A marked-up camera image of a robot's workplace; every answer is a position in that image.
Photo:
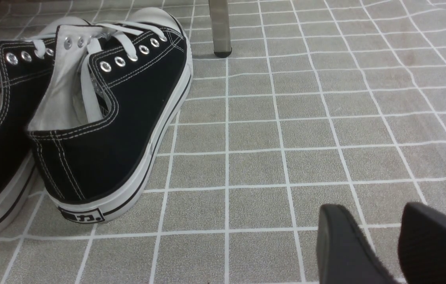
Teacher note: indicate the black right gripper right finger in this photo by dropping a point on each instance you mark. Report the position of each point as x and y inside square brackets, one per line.
[422, 244]

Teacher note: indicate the grey checked floor cloth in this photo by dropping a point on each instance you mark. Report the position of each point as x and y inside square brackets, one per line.
[321, 101]

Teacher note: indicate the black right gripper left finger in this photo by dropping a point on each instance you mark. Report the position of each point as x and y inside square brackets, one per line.
[343, 254]

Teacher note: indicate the black canvas sneaker right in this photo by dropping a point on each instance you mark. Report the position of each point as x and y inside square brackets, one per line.
[114, 90]

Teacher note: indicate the black canvas sneaker left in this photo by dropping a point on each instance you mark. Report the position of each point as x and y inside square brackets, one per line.
[26, 66]

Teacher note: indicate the metal shoe rack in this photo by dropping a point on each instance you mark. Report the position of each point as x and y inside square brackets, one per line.
[220, 18]

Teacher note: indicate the black canvas sneaker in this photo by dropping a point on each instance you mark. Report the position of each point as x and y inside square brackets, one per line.
[26, 66]
[114, 90]

